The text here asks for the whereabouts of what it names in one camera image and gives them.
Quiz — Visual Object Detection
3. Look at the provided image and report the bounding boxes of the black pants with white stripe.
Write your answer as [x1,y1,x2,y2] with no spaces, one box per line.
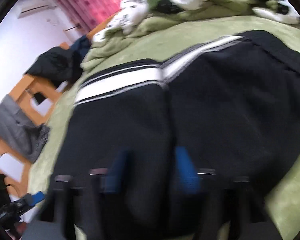
[51,30,300,239]

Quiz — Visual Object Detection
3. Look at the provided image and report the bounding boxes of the light blue jeans leg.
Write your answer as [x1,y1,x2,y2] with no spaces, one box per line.
[21,220,65,240]

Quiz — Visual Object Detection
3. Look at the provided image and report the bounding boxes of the grey pants on headboard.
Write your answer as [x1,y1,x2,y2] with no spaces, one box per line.
[0,94,50,163]

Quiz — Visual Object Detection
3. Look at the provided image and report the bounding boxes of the black jacket on headboard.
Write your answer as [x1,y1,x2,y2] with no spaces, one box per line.
[25,47,83,88]

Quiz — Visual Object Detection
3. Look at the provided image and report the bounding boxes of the navy blue garment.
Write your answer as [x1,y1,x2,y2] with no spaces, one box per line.
[70,35,91,62]

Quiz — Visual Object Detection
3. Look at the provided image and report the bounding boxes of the white floral quilt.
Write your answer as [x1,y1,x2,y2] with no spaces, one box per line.
[81,0,300,71]

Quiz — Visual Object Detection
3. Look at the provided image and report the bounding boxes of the white air conditioner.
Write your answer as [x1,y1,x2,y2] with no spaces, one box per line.
[15,0,57,18]

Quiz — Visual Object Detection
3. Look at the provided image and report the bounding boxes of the wooden bed frame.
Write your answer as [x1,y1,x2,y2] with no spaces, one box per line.
[0,0,180,201]

